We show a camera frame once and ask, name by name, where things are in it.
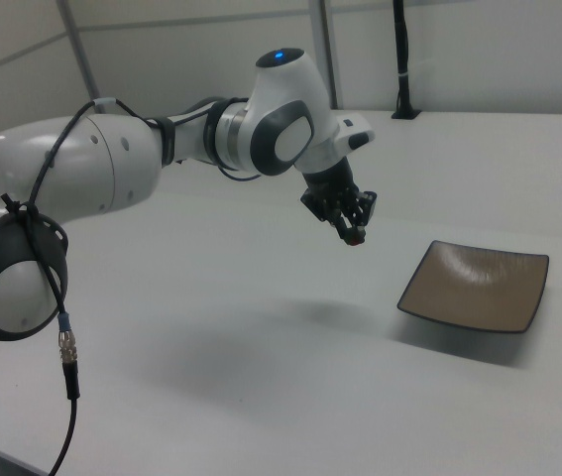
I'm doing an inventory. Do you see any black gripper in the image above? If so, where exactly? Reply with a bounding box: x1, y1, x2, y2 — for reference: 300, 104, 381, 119
299, 157, 379, 246

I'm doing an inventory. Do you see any brown square ceramic plate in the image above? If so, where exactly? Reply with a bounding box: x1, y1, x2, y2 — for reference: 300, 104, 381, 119
395, 239, 551, 335

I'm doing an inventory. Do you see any black cable bundle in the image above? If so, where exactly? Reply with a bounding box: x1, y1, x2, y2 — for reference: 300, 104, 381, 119
391, 0, 423, 121

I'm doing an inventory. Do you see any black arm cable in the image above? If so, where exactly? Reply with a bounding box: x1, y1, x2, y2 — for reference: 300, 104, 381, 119
0, 97, 223, 476

